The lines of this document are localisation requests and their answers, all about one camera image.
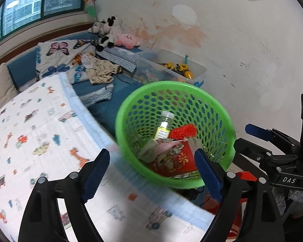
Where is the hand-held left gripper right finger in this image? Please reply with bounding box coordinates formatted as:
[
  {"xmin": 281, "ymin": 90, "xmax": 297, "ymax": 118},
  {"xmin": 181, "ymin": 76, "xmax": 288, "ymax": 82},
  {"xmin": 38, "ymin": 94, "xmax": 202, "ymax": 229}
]
[{"xmin": 194, "ymin": 149, "xmax": 284, "ymax": 242}]

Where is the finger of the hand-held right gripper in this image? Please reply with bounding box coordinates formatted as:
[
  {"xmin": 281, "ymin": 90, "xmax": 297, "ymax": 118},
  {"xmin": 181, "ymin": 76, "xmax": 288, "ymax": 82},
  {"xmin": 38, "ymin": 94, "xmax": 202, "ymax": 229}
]
[
  {"xmin": 245, "ymin": 123, "xmax": 298, "ymax": 148},
  {"xmin": 234, "ymin": 137, "xmax": 273, "ymax": 167}
]

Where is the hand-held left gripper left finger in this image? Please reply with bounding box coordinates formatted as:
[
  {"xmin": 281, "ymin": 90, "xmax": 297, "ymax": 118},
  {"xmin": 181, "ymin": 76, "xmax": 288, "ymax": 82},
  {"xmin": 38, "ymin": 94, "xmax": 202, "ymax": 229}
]
[{"xmin": 18, "ymin": 148, "xmax": 110, "ymax": 242}]

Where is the red printed paper cup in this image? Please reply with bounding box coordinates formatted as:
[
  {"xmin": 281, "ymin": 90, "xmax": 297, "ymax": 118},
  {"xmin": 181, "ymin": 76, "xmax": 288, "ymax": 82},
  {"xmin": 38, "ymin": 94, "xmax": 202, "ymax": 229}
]
[{"xmin": 148, "ymin": 141, "xmax": 200, "ymax": 179}]

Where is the green plastic basket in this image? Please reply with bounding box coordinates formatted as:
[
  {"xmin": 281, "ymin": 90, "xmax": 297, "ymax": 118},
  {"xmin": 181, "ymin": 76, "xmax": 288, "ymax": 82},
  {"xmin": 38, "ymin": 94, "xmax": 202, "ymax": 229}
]
[{"xmin": 115, "ymin": 81, "xmax": 236, "ymax": 189}]

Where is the red mesh foil wrapper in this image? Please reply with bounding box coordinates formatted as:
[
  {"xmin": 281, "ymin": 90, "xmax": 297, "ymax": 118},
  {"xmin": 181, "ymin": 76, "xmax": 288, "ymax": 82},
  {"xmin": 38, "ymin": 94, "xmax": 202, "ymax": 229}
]
[{"xmin": 170, "ymin": 125, "xmax": 198, "ymax": 140}]

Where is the clear plastic bottle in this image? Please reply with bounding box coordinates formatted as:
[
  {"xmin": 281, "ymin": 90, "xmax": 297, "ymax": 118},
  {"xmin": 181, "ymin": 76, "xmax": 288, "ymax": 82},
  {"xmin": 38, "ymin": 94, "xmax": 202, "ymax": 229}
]
[{"xmin": 154, "ymin": 111, "xmax": 175, "ymax": 140}]

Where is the grey crumpled plastic sheet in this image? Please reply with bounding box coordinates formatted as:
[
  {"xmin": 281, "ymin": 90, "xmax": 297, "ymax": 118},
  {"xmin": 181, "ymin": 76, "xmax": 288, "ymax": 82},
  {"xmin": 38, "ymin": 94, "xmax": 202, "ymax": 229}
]
[{"xmin": 273, "ymin": 187, "xmax": 303, "ymax": 218}]

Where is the printed vehicle blanket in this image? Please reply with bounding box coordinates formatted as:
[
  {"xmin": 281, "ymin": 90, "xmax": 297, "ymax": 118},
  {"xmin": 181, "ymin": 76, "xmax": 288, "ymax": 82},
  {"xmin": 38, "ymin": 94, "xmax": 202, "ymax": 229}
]
[{"xmin": 0, "ymin": 74, "xmax": 215, "ymax": 242}]

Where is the grey patterned cloth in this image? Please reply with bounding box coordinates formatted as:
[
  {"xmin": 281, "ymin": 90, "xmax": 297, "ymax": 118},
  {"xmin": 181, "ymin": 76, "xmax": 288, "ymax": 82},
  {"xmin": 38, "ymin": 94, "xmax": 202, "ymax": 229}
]
[{"xmin": 78, "ymin": 83, "xmax": 115, "ymax": 106}]

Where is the yellow toy excavator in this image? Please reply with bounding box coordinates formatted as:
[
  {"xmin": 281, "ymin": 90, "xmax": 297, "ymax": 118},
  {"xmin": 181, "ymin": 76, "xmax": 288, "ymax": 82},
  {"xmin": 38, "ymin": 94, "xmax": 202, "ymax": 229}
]
[{"xmin": 160, "ymin": 62, "xmax": 194, "ymax": 78}]

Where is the beige printed child garment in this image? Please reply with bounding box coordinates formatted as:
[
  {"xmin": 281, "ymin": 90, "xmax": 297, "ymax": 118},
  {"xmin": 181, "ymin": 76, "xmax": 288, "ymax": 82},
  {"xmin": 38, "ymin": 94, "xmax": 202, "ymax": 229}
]
[{"xmin": 81, "ymin": 54, "xmax": 122, "ymax": 85}]

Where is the clear storage box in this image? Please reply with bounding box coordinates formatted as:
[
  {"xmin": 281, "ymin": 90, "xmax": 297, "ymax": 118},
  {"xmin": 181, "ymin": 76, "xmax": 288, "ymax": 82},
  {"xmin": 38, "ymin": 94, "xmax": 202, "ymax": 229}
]
[{"xmin": 135, "ymin": 49, "xmax": 207, "ymax": 87}]

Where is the large butterfly pillow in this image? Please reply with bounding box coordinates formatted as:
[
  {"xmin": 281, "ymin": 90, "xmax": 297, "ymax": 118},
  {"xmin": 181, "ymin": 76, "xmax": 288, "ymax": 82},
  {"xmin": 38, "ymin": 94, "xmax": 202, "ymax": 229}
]
[{"xmin": 35, "ymin": 40, "xmax": 98, "ymax": 83}]

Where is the blue sofa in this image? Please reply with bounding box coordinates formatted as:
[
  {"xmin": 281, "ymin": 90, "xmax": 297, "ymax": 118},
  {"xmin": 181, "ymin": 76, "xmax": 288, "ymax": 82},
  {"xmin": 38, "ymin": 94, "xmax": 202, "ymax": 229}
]
[{"xmin": 6, "ymin": 31, "xmax": 142, "ymax": 137}]

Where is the beige cushion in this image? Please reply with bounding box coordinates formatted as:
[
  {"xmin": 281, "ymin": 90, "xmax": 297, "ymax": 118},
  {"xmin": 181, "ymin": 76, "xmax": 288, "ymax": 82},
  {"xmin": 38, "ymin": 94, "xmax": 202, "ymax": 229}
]
[{"xmin": 0, "ymin": 63, "xmax": 18, "ymax": 118}]

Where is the pink plush toy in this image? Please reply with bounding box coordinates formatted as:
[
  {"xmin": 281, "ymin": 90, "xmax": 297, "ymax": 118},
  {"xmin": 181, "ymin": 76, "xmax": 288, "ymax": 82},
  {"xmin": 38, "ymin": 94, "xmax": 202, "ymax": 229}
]
[{"xmin": 115, "ymin": 33, "xmax": 140, "ymax": 49}]

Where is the black white cow plush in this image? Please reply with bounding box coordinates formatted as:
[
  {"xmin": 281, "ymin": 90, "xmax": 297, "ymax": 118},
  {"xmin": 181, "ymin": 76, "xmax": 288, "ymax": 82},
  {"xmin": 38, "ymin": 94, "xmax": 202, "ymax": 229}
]
[{"xmin": 96, "ymin": 16, "xmax": 123, "ymax": 51}]

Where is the grey plush toy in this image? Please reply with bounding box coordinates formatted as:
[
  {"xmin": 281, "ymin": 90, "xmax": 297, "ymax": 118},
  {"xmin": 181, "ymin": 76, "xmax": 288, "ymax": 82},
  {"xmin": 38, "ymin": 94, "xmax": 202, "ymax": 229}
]
[{"xmin": 88, "ymin": 21, "xmax": 103, "ymax": 34}]

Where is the colourful pinwheel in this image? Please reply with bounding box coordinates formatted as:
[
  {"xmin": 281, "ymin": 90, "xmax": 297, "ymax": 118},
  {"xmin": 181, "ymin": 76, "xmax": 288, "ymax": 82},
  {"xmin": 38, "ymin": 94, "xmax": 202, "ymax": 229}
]
[{"xmin": 82, "ymin": 0, "xmax": 99, "ymax": 22}]

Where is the window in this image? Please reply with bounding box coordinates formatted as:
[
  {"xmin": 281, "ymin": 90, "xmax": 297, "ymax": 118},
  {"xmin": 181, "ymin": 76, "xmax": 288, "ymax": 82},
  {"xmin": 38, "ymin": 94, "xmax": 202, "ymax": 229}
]
[{"xmin": 0, "ymin": 0, "xmax": 87, "ymax": 49}]

